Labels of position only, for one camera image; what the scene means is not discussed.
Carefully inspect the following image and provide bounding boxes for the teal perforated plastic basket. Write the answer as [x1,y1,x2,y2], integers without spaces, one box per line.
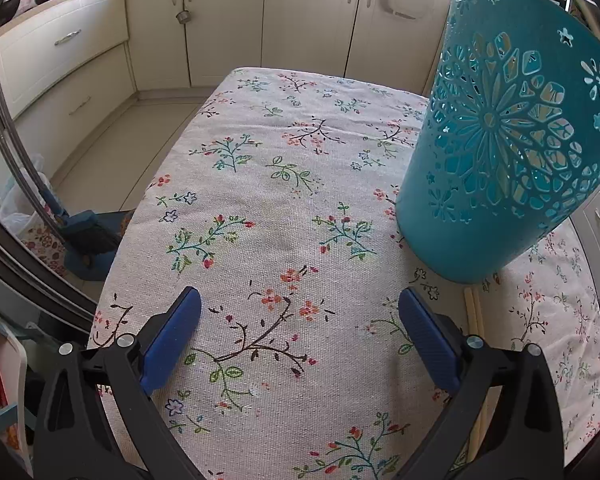
[396,0,600,285]

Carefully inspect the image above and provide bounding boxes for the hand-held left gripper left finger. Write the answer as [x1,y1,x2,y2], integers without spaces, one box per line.
[32,286,202,480]

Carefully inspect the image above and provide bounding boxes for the cream kitchen cabinets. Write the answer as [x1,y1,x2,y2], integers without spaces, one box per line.
[0,0,454,122]

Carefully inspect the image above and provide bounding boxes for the white plastic bag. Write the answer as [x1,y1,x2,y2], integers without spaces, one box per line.
[0,155,57,242]

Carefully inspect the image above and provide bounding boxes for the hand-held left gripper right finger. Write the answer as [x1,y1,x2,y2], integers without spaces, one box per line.
[395,287,566,480]

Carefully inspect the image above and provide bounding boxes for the floral tablecloth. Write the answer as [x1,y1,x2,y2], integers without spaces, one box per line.
[87,66,600,480]

